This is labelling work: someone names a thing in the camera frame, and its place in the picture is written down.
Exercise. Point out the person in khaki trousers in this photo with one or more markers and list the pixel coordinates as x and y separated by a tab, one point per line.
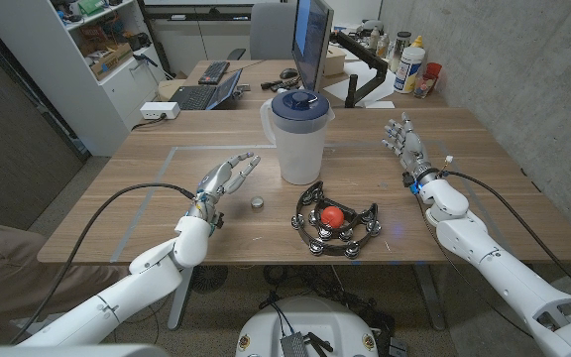
18	268

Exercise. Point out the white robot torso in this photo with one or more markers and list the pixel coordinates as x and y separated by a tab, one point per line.
308	322

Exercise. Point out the white power strip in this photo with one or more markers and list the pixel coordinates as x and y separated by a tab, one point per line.
159	110

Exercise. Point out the grey office chair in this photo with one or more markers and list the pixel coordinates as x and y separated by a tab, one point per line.
270	30

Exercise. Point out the yellow bottle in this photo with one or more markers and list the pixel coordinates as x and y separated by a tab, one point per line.
418	42

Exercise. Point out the jar with dark lid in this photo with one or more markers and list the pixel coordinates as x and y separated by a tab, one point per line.
399	47

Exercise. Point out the black tambourine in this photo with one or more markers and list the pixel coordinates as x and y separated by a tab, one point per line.
337	250

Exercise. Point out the black computer mouse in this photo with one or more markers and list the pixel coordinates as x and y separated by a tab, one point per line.
289	73

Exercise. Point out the silver bottle cap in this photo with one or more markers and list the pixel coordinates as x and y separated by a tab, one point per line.
257	202

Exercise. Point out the small cardboard box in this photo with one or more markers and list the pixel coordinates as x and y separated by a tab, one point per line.
337	62

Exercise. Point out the cardboard box in shelf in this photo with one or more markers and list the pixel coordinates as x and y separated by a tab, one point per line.
112	59

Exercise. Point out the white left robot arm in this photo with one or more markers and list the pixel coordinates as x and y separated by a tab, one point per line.
156	277

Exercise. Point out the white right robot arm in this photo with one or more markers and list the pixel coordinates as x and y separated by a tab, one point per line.
489	258

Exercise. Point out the black computer monitor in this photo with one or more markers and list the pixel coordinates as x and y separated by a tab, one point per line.
312	44

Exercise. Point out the clear pitcher with blue lid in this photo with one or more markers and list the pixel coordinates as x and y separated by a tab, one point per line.
300	149

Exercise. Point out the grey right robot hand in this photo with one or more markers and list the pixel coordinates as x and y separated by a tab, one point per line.
414	151

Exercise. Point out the metal table leg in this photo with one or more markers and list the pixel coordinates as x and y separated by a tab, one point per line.
429	297
180	297

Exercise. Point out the white shelf cabinet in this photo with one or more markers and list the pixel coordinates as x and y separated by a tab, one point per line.
57	74

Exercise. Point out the black keyboard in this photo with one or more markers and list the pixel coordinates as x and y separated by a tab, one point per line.
213	73

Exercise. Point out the white canister with blue lid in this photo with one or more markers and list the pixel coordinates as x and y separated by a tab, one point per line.
408	72

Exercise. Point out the red ball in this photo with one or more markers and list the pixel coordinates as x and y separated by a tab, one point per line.
332	217

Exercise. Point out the open laptop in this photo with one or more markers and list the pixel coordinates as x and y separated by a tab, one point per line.
196	96

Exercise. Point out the white paper sheets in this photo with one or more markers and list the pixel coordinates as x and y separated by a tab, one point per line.
337	90

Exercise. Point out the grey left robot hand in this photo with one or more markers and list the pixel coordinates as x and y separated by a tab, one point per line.
218	178

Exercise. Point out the red plastic cup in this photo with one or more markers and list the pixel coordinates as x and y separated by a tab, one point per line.
433	72

